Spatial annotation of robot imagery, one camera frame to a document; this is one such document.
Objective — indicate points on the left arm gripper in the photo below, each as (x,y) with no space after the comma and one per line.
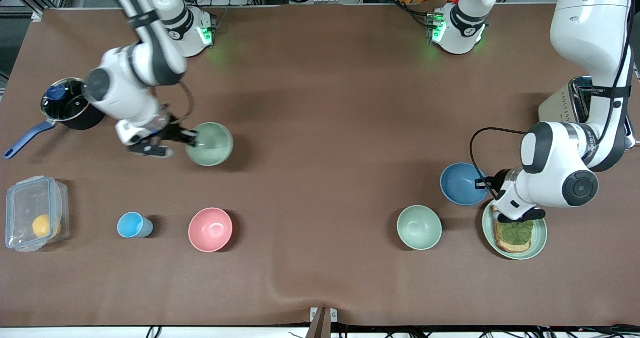
(498,179)

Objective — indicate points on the metal table clamp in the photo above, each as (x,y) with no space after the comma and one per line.
(323,314)

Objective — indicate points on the toast bread slice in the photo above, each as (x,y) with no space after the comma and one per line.
(500,243)

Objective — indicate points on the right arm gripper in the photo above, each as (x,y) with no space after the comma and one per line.
(174,133)

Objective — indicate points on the glass lid with blue knob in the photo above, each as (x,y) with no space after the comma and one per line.
(62,100)

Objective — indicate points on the silver beige toaster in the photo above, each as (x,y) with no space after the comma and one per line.
(560,105)

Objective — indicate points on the pink bowl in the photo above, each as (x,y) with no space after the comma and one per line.
(210,229)

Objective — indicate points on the clear plastic food container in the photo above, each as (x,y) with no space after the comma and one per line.
(25,203)

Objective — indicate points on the green lettuce leaf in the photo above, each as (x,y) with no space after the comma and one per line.
(515,233)

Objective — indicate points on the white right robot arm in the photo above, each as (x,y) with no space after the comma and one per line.
(150,63)

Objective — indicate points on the yellow round fruit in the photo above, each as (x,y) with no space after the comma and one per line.
(45,226)

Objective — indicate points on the blue plastic cup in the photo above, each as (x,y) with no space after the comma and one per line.
(132,225)

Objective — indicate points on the blue bowl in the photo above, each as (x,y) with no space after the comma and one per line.
(460,185)

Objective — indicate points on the light green plate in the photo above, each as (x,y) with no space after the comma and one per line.
(541,238)

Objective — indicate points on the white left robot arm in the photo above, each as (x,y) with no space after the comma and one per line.
(590,28)

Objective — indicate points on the light green bowl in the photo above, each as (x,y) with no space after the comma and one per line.
(212,145)
(419,227)

